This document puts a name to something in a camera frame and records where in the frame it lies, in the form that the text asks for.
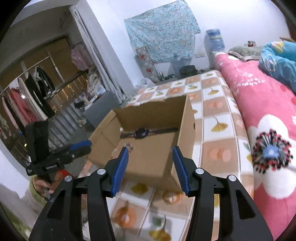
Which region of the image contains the colourful bead bracelet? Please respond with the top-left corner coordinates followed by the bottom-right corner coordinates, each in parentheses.
top-left (111, 142), bottom-right (135, 158)

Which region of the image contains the purple black smart watch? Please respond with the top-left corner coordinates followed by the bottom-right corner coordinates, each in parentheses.
top-left (120, 128), bottom-right (179, 139)

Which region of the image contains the brown cardboard box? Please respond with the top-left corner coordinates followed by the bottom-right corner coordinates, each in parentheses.
top-left (88, 95), bottom-right (195, 191)

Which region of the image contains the person's left hand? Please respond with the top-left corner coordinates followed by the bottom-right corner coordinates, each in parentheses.
top-left (33, 171), bottom-right (63, 199)

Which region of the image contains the grey storage box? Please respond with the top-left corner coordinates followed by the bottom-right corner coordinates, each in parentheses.
top-left (84, 91), bottom-right (120, 128)

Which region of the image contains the grey window curtain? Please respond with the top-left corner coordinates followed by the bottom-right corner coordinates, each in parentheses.
top-left (70, 1), bottom-right (134, 104)

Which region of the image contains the ginkgo patterned mat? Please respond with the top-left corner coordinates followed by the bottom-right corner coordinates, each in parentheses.
top-left (78, 70), bottom-right (255, 241)

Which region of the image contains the pink floral blanket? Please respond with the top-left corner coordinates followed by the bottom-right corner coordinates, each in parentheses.
top-left (214, 53), bottom-right (295, 239)

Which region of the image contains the black round bin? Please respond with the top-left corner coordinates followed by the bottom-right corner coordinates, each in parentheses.
top-left (179, 65), bottom-right (198, 78)

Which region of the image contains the blue floral hanging cloth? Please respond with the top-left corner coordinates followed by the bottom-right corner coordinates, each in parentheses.
top-left (124, 1), bottom-right (201, 63)

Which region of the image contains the blue patterned quilt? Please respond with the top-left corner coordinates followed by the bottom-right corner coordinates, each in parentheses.
top-left (258, 41), bottom-right (296, 93)

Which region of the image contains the clothes rail with garments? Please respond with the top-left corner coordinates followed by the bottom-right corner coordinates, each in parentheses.
top-left (1, 66), bottom-right (56, 136)

